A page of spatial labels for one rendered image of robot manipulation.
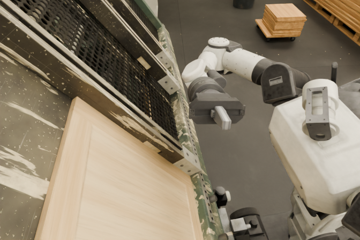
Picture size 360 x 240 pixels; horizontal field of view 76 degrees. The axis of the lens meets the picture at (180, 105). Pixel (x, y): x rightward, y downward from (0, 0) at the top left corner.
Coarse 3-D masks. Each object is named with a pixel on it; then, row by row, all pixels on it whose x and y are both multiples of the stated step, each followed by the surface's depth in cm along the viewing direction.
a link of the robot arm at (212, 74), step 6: (204, 72) 66; (210, 72) 69; (216, 72) 67; (198, 78) 61; (204, 78) 60; (210, 78) 61; (216, 78) 62; (222, 78) 62; (186, 84) 65; (192, 84) 61; (222, 84) 63
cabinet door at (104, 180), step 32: (64, 128) 52; (96, 128) 59; (64, 160) 45; (96, 160) 53; (128, 160) 64; (160, 160) 79; (64, 192) 42; (96, 192) 49; (128, 192) 57; (160, 192) 70; (192, 192) 89; (64, 224) 39; (96, 224) 45; (128, 224) 52; (160, 224) 62; (192, 224) 76
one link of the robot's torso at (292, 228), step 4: (292, 212) 112; (288, 216) 117; (288, 220) 118; (288, 224) 119; (292, 224) 114; (288, 228) 121; (292, 228) 117; (296, 228) 112; (292, 232) 123; (296, 232) 111; (288, 236) 134; (292, 236) 126; (296, 236) 126; (300, 236) 110
